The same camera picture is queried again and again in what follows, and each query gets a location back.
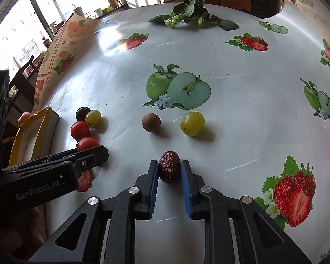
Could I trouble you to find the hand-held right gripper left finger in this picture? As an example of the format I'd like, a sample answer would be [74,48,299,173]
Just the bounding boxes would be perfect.
[27,159,159,264]

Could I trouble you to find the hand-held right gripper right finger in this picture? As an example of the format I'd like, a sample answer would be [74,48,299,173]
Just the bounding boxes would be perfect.
[181,159,313,264]

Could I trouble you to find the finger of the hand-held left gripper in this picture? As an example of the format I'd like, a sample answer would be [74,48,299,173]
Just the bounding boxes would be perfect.
[16,145,110,168]
[63,153,97,183]

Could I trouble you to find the red cherry tomato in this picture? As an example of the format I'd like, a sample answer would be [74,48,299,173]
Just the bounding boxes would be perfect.
[70,121,91,141]
[76,137,101,152]

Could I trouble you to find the red date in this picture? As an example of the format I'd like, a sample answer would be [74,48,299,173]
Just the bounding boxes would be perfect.
[158,151,181,183]

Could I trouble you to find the small green grape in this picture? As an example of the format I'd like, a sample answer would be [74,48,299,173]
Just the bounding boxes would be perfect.
[85,109,102,128]

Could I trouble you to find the yellow taped cardboard box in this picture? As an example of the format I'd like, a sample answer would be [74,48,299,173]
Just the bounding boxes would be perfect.
[9,106,60,169]

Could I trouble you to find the dark purple grape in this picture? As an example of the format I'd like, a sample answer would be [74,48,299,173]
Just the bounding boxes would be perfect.
[75,106,92,122]

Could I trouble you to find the brown longan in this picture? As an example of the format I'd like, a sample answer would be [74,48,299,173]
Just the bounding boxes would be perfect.
[141,113,161,133]

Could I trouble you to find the large green grape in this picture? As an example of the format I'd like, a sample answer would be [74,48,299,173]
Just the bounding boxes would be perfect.
[180,111,205,137]

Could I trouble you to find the person's left hand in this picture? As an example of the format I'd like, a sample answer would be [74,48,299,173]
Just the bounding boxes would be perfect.
[0,206,46,257]

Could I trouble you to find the peach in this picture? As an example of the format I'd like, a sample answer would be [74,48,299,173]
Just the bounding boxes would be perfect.
[18,112,34,127]

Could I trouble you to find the bok choy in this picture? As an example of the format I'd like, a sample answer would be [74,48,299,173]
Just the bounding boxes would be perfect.
[148,0,240,30]

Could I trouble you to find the dark slatted chair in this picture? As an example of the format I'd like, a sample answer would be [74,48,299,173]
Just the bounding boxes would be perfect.
[250,0,287,17]

